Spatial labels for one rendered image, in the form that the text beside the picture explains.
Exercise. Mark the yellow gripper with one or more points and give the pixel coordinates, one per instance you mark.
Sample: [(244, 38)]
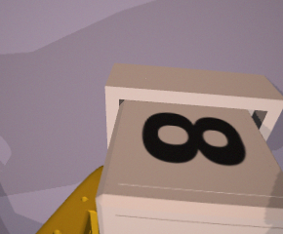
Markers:
[(78, 213)]

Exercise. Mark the beige cube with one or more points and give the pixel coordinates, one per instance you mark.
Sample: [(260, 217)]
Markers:
[(188, 169)]

